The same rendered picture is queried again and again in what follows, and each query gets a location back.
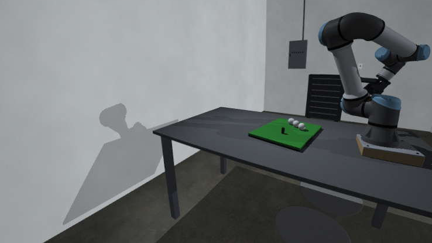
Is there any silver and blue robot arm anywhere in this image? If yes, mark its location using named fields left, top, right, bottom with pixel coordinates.
left=318, top=12, right=430, bottom=148

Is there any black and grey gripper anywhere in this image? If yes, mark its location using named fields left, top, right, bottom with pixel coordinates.
left=364, top=74, right=391, bottom=96

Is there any green mat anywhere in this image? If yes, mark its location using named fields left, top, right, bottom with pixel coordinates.
left=248, top=118, right=322, bottom=152

